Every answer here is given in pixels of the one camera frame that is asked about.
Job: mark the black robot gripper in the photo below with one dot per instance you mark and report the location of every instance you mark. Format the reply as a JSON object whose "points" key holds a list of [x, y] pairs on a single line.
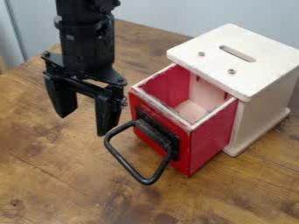
{"points": [[83, 69]]}

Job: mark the red wooden drawer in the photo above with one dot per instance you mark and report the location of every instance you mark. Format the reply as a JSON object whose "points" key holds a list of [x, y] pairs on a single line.
{"points": [[191, 108]]}

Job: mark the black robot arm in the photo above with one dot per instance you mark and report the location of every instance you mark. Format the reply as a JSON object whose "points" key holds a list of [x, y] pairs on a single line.
{"points": [[84, 11]]}

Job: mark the white wooden drawer box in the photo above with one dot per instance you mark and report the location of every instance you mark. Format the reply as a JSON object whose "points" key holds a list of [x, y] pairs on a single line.
{"points": [[252, 67]]}

